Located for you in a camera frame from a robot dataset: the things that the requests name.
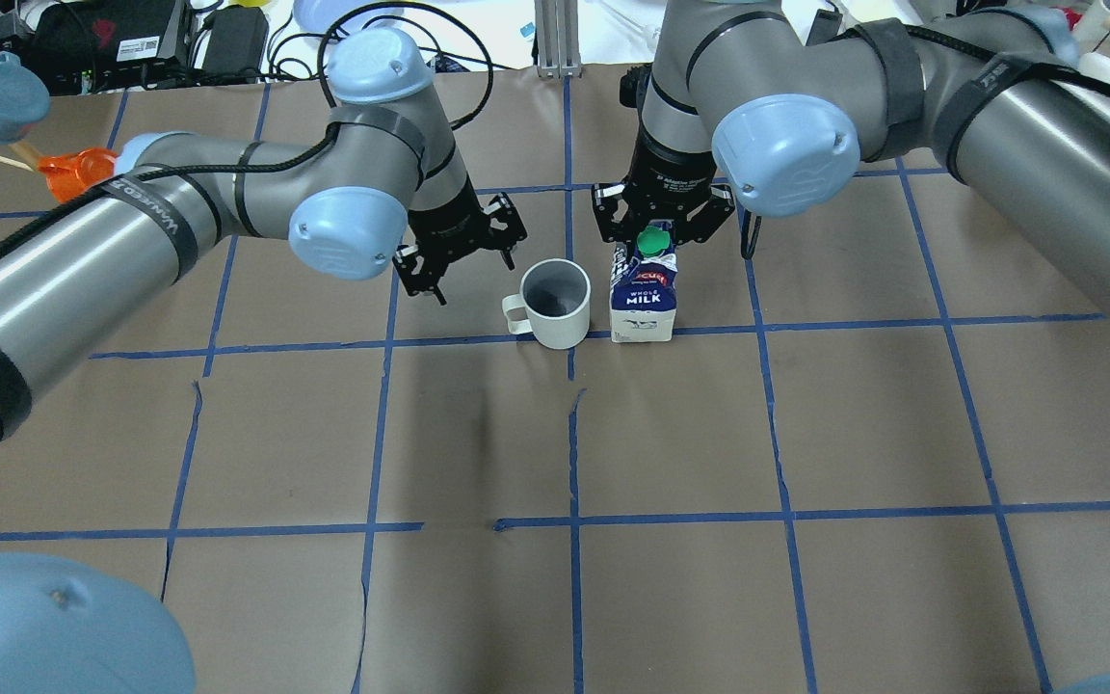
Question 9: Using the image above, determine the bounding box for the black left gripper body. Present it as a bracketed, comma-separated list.
[406, 179, 498, 268]

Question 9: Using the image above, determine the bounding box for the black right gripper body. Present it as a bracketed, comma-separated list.
[622, 130, 717, 241]

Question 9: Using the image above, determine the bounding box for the blue white milk carton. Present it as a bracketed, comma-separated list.
[609, 220, 678, 343]

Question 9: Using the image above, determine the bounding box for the white ribbed mug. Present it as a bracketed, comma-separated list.
[501, 258, 592, 350]

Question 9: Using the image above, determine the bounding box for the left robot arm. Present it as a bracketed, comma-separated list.
[0, 26, 527, 693]

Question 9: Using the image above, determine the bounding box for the orange cup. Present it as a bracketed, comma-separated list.
[37, 147, 119, 203]

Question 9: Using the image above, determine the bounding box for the light blue plate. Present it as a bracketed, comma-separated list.
[292, 0, 404, 36]

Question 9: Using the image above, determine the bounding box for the black power adapter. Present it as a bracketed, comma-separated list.
[199, 6, 268, 86]

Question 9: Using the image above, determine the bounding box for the black electronics box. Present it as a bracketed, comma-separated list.
[21, 1, 196, 95]

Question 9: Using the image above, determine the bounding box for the blue mug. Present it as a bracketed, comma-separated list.
[0, 51, 52, 145]

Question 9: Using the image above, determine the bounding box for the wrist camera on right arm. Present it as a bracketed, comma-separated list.
[618, 63, 652, 111]

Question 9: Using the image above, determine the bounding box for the aluminium frame post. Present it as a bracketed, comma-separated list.
[533, 0, 583, 80]

